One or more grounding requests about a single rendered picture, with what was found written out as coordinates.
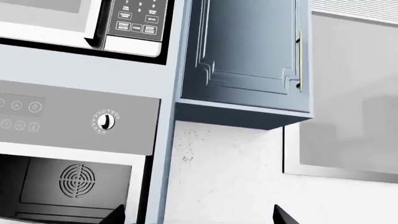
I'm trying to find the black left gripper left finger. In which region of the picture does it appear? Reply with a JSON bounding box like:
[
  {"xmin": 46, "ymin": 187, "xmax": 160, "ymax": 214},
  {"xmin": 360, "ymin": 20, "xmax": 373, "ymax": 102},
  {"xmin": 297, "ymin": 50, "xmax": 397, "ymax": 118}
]
[{"xmin": 98, "ymin": 204, "xmax": 126, "ymax": 224}]

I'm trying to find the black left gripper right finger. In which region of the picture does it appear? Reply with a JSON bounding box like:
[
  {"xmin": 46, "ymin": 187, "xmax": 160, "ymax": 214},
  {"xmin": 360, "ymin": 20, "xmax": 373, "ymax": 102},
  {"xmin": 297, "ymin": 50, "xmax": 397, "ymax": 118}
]
[{"xmin": 272, "ymin": 203, "xmax": 301, "ymax": 224}]

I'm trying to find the round oven convection fan grille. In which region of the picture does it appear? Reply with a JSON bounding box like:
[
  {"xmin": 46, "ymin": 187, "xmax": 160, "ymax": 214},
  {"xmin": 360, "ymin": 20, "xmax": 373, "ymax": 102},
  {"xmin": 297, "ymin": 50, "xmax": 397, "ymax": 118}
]
[{"xmin": 58, "ymin": 163, "xmax": 96, "ymax": 199}]

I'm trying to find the round oven control knob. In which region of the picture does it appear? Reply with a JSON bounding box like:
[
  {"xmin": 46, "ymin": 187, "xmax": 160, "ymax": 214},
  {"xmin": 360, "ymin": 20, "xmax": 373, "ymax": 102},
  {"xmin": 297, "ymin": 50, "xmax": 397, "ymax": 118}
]
[{"xmin": 91, "ymin": 109, "xmax": 121, "ymax": 134}]

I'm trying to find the blue tall appliance cabinet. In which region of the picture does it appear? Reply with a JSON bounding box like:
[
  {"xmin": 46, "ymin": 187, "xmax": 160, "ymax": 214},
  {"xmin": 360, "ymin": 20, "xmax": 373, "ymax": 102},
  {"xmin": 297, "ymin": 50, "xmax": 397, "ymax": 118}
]
[{"xmin": 0, "ymin": 0, "xmax": 195, "ymax": 224}]

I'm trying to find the white microwave with keypad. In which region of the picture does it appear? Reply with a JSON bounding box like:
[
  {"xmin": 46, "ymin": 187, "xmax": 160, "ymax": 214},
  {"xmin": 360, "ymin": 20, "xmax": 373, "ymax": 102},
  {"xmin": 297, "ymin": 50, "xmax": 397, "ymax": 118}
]
[{"xmin": 0, "ymin": 0, "xmax": 171, "ymax": 58}]

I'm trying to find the grey built-in wall oven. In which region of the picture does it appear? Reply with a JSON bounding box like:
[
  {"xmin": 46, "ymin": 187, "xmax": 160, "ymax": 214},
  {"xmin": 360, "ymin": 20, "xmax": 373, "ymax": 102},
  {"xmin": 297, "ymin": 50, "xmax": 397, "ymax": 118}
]
[{"xmin": 0, "ymin": 80, "xmax": 162, "ymax": 224}]

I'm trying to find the blue wall cabinet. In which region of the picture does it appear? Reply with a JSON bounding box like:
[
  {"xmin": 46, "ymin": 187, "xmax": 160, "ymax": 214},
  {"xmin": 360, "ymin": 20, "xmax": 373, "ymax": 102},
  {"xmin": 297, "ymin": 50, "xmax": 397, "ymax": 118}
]
[{"xmin": 174, "ymin": 0, "xmax": 313, "ymax": 131}]

